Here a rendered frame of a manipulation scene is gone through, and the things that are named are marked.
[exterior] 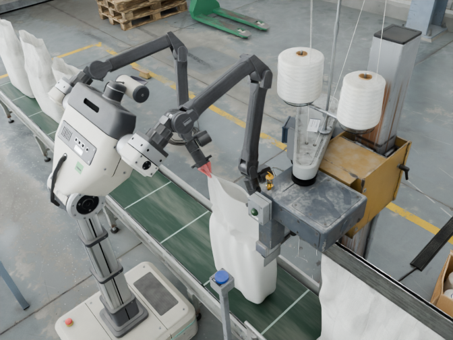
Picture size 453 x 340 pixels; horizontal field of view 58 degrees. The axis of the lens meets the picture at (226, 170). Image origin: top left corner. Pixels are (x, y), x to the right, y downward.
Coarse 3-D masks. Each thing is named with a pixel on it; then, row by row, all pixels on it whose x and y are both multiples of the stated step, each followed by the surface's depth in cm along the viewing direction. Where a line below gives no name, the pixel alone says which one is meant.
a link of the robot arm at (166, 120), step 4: (168, 112) 149; (172, 112) 147; (176, 112) 146; (164, 116) 147; (168, 116) 148; (172, 116) 145; (160, 120) 147; (164, 120) 145; (168, 120) 144; (164, 124) 144; (168, 124) 145; (168, 128) 145
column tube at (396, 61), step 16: (384, 48) 138; (400, 48) 134; (416, 48) 140; (368, 64) 146; (384, 64) 141; (400, 64) 138; (400, 80) 143; (384, 96) 147; (400, 96) 150; (384, 112) 150; (400, 112) 157; (384, 128) 154; (368, 144) 162; (384, 144) 160; (368, 224) 192; (352, 240) 197
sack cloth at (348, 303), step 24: (336, 264) 159; (336, 288) 163; (360, 288) 154; (336, 312) 162; (360, 312) 156; (384, 312) 148; (336, 336) 165; (360, 336) 156; (384, 336) 149; (408, 336) 145; (432, 336) 137
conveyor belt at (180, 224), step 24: (120, 192) 291; (144, 192) 290; (168, 192) 288; (144, 216) 272; (168, 216) 271; (192, 216) 269; (168, 240) 255; (192, 240) 254; (192, 264) 239; (288, 288) 224; (240, 312) 214; (264, 312) 213; (288, 312) 213; (312, 312) 212; (264, 336) 204; (288, 336) 203; (312, 336) 202
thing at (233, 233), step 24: (216, 192) 206; (240, 192) 195; (216, 216) 208; (240, 216) 191; (216, 240) 214; (240, 240) 195; (216, 264) 227; (240, 264) 202; (240, 288) 218; (264, 288) 206
